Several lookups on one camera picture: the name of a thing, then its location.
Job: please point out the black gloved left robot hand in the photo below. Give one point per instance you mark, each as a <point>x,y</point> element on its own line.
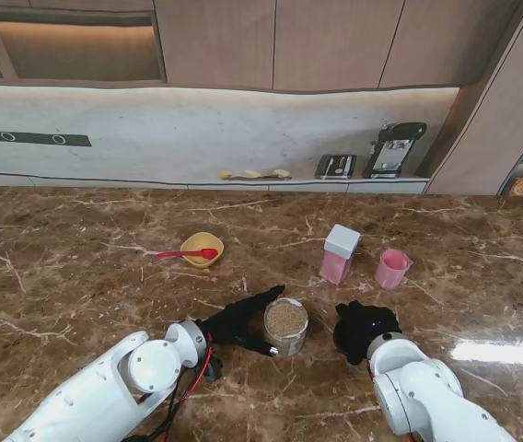
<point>234,322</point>

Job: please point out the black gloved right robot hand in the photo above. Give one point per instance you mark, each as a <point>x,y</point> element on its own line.
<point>363,327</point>

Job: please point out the clear grain jar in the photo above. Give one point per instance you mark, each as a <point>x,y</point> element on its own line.
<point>285,331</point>

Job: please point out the pink plastic measuring cup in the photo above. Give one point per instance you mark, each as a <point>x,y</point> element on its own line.
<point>392,269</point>

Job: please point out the pink container with white lid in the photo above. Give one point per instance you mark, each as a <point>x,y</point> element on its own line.
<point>335,267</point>

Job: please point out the white square container lid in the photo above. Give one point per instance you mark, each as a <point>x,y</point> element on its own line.
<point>343,239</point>

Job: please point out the red plastic measuring spoon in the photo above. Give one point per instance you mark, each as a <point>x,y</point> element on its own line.
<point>174,253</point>

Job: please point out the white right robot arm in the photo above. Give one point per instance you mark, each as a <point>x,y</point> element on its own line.
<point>427,396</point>

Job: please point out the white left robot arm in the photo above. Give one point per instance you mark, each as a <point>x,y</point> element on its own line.
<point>105,391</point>

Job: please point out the yellow plastic bowl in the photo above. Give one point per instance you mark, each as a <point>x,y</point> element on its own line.
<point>201,246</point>

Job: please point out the dark wooden serving board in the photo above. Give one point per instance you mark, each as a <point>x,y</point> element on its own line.
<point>266,177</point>

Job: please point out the white back counter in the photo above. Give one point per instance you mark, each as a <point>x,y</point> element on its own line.
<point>312,186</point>

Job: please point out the black toaster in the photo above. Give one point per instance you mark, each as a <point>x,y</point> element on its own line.
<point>335,166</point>

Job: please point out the black espresso machine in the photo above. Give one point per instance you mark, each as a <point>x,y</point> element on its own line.
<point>390,147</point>

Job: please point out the beige patterned box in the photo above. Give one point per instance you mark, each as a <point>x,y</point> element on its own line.
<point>520,186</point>

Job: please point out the tall beige cabinet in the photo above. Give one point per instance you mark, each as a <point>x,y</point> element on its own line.
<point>487,138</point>

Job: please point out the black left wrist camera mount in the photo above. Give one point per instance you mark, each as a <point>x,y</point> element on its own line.
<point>214,368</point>

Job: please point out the black wall control strip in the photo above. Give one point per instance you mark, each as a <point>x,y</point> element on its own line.
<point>26,138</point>

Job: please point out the beige wall cabinet door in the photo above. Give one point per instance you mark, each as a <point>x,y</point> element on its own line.
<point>450,37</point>
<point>215,41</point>
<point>335,41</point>

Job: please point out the lit open wall shelf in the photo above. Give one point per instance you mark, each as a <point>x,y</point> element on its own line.
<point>73,50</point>

